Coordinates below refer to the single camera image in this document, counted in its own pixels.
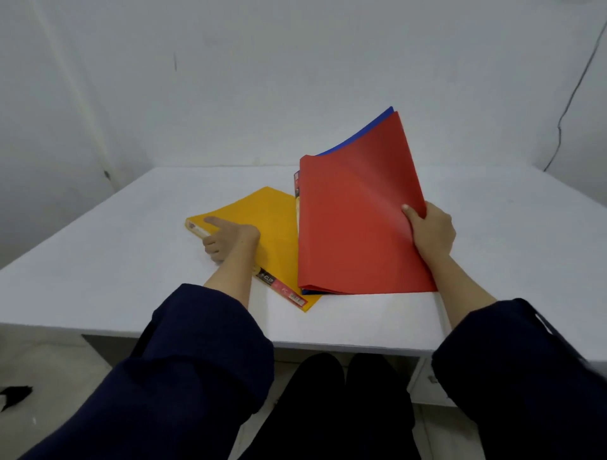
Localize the person's right hand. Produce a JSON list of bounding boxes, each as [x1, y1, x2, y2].
[[402, 201, 457, 266]]

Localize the person's left hand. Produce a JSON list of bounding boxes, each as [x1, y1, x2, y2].
[[202, 216, 261, 264]]

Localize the red plastic folder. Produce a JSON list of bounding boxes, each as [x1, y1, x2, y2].
[[297, 111, 438, 295]]

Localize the blue plastic folder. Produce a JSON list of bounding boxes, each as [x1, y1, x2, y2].
[[301, 106, 395, 295]]

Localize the yellow plastic folder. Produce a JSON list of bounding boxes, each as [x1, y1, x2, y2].
[[185, 186, 322, 313]]

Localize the person's left forearm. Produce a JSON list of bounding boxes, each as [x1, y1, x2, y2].
[[19, 239, 275, 460]]

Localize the person's right forearm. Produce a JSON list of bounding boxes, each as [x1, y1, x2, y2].
[[423, 251, 607, 460]]

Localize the white desk drawer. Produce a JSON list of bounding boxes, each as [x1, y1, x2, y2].
[[407, 358, 457, 408]]

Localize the person's right leg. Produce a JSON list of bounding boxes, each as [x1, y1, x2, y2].
[[345, 353, 423, 460]]

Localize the person's leg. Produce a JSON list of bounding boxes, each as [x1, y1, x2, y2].
[[239, 353, 348, 460], [345, 353, 423, 460]]

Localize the person's left leg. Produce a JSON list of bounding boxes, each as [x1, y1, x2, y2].
[[239, 353, 348, 460]]

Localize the black object on floor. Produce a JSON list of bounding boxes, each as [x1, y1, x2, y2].
[[0, 386, 33, 412]]

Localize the thin dark wall cable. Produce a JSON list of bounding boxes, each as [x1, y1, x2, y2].
[[543, 19, 607, 173]]

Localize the white wall conduit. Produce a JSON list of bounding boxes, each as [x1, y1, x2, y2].
[[28, 0, 117, 183]]

